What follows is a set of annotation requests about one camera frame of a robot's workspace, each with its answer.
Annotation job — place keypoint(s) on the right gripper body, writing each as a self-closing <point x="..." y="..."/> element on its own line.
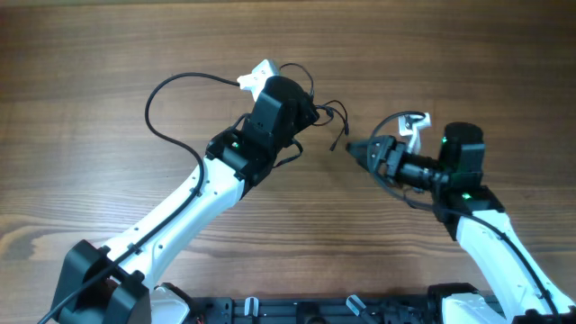
<point x="398" y="148"/>

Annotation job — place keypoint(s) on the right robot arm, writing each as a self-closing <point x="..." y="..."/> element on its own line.
<point x="450" y="186"/>

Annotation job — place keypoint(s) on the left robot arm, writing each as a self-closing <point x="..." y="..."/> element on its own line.
<point x="119" y="281"/>

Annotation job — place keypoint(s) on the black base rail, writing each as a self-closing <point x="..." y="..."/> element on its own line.
<point x="252" y="310"/>

